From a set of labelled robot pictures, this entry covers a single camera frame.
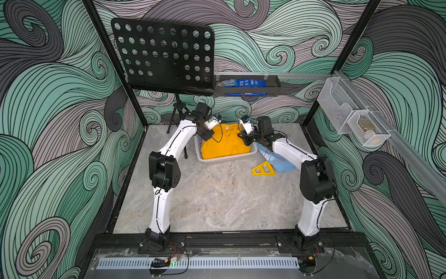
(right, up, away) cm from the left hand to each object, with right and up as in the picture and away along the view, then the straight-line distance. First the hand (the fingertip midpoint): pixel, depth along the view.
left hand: (209, 131), depth 93 cm
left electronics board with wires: (-19, -57, -23) cm, 64 cm away
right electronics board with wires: (+43, -57, -22) cm, 75 cm away
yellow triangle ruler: (+32, -22, +5) cm, 39 cm away
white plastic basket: (-7, -5, +5) cm, 10 cm away
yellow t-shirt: (+9, -6, +2) cm, 11 cm away
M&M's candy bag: (+10, +26, -2) cm, 28 cm away
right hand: (+19, -1, +1) cm, 19 cm away
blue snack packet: (+23, +26, -2) cm, 34 cm away
